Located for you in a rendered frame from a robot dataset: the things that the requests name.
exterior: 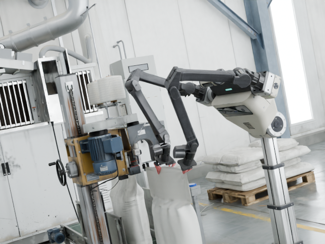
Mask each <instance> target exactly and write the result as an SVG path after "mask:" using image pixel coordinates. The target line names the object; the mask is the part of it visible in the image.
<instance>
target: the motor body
mask: <svg viewBox="0 0 325 244"><path fill-rule="evenodd" d="M109 138H112V137H111V133H107V134H102V135H99V136H92V137H88V144H89V150H90V155H91V160H92V161H94V163H92V164H93V169H94V173H95V174H96V175H97V176H103V175H109V174H112V173H115V172H116V171H117V166H116V162H115V159H114V157H113V155H112V153H105V152H104V147H103V140H105V139H109Z"/></svg>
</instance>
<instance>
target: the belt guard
mask: <svg viewBox="0 0 325 244"><path fill-rule="evenodd" d="M135 121H138V117H137V113H135V114H129V115H125V116H121V117H116V118H113V119H108V120H102V121H98V122H92V123H88V124H84V125H83V130H84V133H89V132H94V131H99V130H104V129H108V128H112V127H115V126H119V125H123V124H126V123H130V122H135Z"/></svg>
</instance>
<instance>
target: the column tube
mask: <svg viewBox="0 0 325 244"><path fill-rule="evenodd" d="M70 81H72V82H73V86H74V91H73V94H74V100H75V105H76V110H77V115H78V120H79V125H80V130H81V134H82V137H84V136H88V135H89V134H88V133H84V130H83V125H84V124H86V119H85V114H84V110H83V105H82V100H81V95H80V90H79V86H78V81H77V76H76V74H75V75H68V76H59V77H57V78H56V79H55V83H56V87H57V92H58V97H59V103H60V108H61V105H62V107H63V112H64V117H65V121H66V122H64V118H63V122H64V127H65V132H66V137H67V139H74V138H78V137H79V136H78V131H77V126H76V121H75V116H74V110H73V105H72V101H71V96H70V92H69V91H67V90H66V85H65V82H70ZM61 112H62V108H61ZM62 117H63V113H62ZM69 151H70V156H71V157H77V156H76V151H75V146H69ZM97 185H98V182H96V183H92V188H94V187H95V186H97ZM76 186H77V191H78V196H79V201H80V206H81V210H82V215H83V220H84V225H85V230H86V234H87V239H88V244H100V239H99V234H98V230H97V225H96V220H95V219H96V218H95V214H94V209H93V204H92V199H91V195H90V190H89V185H85V186H83V185H80V184H76ZM93 190H97V192H96V191H93V195H94V199H95V204H96V209H97V214H98V219H99V223H100V228H101V233H102V238H103V244H110V240H109V235H108V230H107V225H106V220H105V215H104V210H103V204H102V199H101V194H100V189H99V186H97V187H96V188H94V189H93Z"/></svg>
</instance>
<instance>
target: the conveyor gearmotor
mask: <svg viewBox="0 0 325 244"><path fill-rule="evenodd" d="M61 229H62V230H64V231H65V228H64V226H63V225H62V224H60V227H59V228H53V229H49V230H47V234H48V238H49V241H50V242H51V243H55V242H56V243H58V244H61V243H63V242H64V240H65V239H67V237H66V234H65V233H64V231H62V232H63V234H62V233H61V232H60V230H61Z"/></svg>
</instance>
